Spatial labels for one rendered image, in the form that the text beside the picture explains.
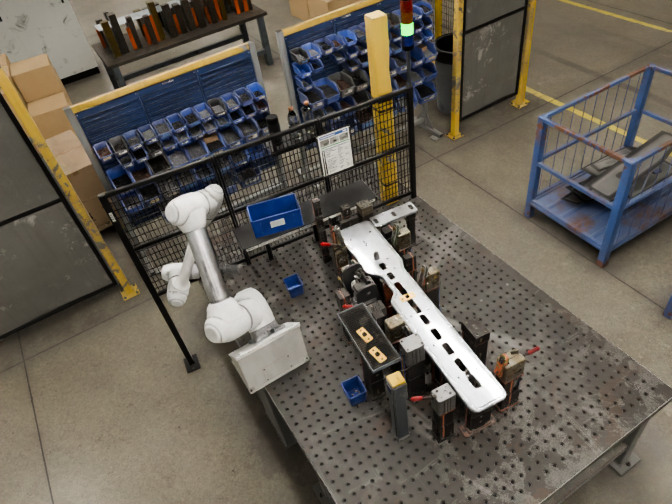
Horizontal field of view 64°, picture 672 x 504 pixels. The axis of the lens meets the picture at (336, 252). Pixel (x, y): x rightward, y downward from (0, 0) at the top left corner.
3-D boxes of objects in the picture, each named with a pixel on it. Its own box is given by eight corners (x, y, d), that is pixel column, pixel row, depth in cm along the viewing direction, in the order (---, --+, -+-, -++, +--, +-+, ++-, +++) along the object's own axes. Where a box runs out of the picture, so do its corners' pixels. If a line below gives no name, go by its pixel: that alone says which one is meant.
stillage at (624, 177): (622, 161, 494) (650, 62, 429) (706, 204, 441) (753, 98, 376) (523, 215, 459) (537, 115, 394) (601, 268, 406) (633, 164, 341)
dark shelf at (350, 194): (378, 200, 340) (377, 196, 338) (243, 253, 320) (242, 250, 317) (362, 182, 355) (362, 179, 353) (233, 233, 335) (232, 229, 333)
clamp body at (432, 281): (444, 314, 306) (445, 271, 282) (425, 322, 303) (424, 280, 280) (435, 303, 313) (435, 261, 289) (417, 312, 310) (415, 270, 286)
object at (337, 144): (355, 166, 344) (349, 123, 323) (323, 178, 339) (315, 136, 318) (353, 165, 345) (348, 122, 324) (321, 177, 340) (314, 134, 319)
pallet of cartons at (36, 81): (100, 164, 609) (55, 77, 537) (27, 191, 588) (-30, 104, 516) (83, 122, 690) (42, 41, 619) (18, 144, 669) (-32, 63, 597)
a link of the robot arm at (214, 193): (205, 202, 288) (186, 207, 277) (217, 176, 278) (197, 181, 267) (221, 218, 285) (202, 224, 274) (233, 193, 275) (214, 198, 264)
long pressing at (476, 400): (515, 394, 234) (515, 392, 232) (471, 417, 229) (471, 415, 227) (368, 219, 329) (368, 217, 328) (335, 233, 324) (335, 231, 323)
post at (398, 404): (411, 435, 257) (408, 384, 226) (397, 442, 255) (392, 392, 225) (403, 422, 262) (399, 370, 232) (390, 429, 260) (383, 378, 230)
